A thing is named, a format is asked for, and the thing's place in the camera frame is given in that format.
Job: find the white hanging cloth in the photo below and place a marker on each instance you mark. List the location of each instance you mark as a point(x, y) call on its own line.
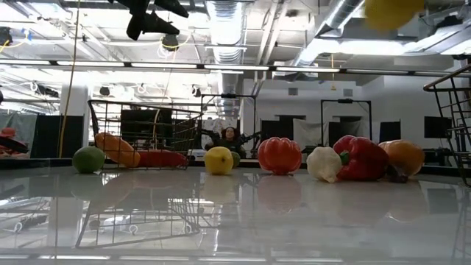
point(309, 132)

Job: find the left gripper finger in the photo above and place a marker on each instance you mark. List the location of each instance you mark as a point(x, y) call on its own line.
point(171, 6)
point(147, 25)

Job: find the long orange pepper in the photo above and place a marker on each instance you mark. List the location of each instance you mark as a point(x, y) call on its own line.
point(117, 149)

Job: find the red ribbed tomato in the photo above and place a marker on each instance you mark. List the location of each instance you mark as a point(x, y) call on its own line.
point(279, 156)

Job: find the orange bell pepper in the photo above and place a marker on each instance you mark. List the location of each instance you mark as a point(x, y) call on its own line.
point(404, 156)

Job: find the black partition panel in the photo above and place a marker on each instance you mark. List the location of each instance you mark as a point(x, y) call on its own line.
point(48, 136)

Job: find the black ceiling dome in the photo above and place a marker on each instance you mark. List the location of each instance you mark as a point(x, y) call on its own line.
point(170, 40)

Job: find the dark purple plum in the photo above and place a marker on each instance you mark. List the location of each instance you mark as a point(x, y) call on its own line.
point(398, 177)

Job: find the ribbed flexible air duct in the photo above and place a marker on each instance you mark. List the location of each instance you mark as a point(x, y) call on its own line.
point(225, 29)

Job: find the white cauliflower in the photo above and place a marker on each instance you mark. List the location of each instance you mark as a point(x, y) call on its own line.
point(324, 164)

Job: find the yellow lemon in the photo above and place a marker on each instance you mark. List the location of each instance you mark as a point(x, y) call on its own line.
point(219, 160)
point(393, 13)

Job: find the person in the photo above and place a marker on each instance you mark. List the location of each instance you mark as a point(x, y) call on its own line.
point(230, 141)

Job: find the ceiling light rail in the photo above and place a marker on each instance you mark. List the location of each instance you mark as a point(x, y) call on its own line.
point(162, 65)

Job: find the background black robot arm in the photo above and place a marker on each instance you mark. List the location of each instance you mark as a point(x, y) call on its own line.
point(252, 137)
point(211, 135)

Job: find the red orange bundle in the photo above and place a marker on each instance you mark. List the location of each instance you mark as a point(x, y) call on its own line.
point(7, 131)

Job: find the black wall screen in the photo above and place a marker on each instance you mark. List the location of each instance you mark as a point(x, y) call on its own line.
point(438, 127)

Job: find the silver spiral air duct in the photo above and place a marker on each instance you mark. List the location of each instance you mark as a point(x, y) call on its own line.
point(338, 16)

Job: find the black frame stand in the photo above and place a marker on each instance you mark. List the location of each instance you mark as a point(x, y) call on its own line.
point(228, 95)
point(346, 101)

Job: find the red bell pepper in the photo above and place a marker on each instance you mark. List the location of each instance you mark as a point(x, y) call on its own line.
point(364, 158)

